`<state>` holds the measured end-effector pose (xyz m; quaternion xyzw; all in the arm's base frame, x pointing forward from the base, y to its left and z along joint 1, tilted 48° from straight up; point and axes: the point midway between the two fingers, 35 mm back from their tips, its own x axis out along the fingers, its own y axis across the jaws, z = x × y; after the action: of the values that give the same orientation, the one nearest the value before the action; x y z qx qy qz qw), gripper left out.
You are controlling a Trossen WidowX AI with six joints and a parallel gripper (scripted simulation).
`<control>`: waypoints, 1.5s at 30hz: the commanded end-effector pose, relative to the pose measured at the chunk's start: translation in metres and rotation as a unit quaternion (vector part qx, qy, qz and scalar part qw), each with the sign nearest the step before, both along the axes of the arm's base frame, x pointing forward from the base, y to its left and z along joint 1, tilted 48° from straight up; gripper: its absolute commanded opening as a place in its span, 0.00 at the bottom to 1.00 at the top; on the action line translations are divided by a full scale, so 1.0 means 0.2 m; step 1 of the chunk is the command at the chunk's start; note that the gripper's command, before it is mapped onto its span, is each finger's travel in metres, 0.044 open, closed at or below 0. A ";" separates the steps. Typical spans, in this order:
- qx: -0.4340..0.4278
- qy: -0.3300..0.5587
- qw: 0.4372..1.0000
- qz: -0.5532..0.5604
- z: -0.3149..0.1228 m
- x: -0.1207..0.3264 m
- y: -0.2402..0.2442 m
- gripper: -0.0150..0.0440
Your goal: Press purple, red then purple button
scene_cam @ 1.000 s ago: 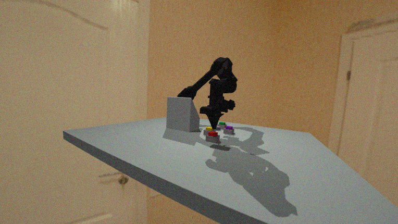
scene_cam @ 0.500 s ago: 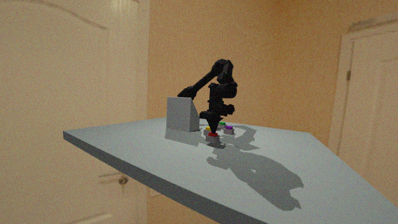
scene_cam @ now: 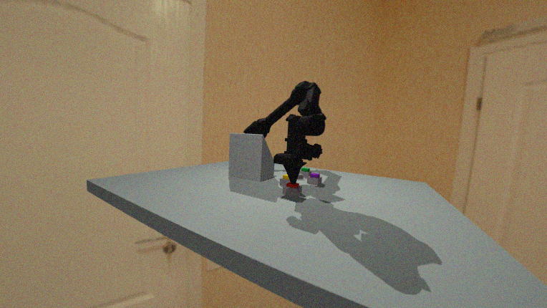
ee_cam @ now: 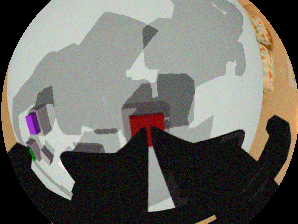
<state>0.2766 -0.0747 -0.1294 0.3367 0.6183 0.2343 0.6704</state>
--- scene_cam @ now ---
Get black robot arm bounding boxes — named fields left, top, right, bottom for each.
left=243, top=81, right=327, bottom=158

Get red button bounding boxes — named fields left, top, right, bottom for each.
left=283, top=182, right=302, bottom=197

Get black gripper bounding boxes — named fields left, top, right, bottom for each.
left=273, top=135, right=312, bottom=184

